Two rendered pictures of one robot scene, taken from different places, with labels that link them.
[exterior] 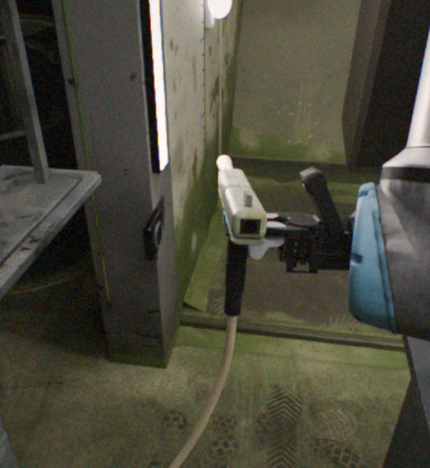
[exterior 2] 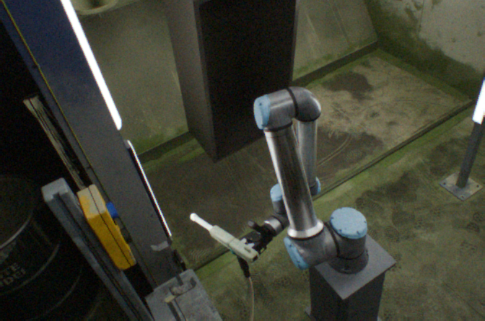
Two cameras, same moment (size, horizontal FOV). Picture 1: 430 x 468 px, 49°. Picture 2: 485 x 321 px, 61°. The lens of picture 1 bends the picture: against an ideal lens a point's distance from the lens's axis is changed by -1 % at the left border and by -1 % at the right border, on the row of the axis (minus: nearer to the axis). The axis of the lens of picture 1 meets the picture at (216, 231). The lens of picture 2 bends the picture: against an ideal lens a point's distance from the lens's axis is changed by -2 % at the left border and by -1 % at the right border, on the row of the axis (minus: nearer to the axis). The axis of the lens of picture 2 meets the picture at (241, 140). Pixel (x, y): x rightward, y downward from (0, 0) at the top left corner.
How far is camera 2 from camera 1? 136 cm
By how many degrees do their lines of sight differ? 28
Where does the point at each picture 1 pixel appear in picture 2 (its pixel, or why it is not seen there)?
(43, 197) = (193, 292)
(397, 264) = (307, 259)
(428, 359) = not seen: hidden behind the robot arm
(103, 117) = (142, 234)
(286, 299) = not seen: hidden behind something
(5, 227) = (200, 309)
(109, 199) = (152, 260)
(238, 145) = not seen: hidden behind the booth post
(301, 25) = (118, 66)
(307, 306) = (228, 229)
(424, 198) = (305, 243)
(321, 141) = (167, 126)
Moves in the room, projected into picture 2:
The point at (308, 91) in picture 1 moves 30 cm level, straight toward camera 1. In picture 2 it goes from (144, 102) to (157, 121)
